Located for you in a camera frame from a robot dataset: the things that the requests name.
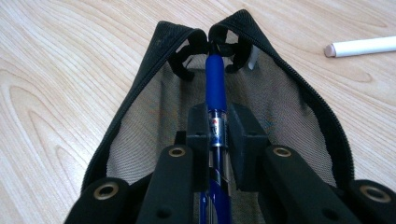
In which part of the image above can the white pen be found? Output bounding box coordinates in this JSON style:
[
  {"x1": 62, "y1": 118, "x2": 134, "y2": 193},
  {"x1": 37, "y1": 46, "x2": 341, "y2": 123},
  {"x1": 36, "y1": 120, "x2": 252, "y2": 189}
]
[{"x1": 323, "y1": 35, "x2": 396, "y2": 59}]

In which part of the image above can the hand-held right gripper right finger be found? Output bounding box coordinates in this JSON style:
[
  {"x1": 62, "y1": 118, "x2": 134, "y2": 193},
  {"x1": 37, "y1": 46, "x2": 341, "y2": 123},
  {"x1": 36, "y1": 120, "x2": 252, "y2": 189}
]
[{"x1": 226, "y1": 103, "x2": 363, "y2": 224}]

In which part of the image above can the blue pen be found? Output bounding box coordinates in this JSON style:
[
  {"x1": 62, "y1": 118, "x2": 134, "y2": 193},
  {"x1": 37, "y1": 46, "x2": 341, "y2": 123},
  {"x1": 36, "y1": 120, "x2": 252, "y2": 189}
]
[{"x1": 199, "y1": 53, "x2": 233, "y2": 224}]

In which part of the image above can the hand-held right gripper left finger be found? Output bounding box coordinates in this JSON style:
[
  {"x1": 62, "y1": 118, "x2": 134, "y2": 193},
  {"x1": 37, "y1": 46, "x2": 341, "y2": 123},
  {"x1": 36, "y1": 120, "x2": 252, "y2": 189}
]
[{"x1": 135, "y1": 102, "x2": 211, "y2": 224}]

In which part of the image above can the black mesh pencil case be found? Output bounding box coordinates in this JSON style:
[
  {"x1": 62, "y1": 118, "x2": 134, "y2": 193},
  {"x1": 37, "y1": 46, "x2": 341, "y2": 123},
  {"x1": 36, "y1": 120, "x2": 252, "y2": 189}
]
[{"x1": 81, "y1": 8, "x2": 357, "y2": 224}]

